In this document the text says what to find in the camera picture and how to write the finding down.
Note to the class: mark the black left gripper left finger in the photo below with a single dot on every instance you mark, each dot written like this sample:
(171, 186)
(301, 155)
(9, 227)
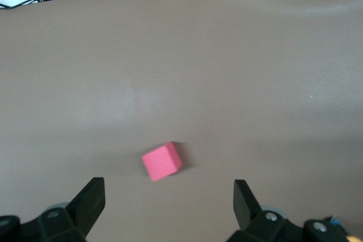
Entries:
(85, 205)

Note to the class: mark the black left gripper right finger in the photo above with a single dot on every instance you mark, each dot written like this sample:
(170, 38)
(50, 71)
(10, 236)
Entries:
(245, 208)

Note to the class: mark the pink foam cube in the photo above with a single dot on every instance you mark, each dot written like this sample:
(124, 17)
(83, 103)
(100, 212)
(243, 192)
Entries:
(160, 162)

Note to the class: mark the brown table mat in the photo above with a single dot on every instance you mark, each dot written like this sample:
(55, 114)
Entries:
(198, 69)

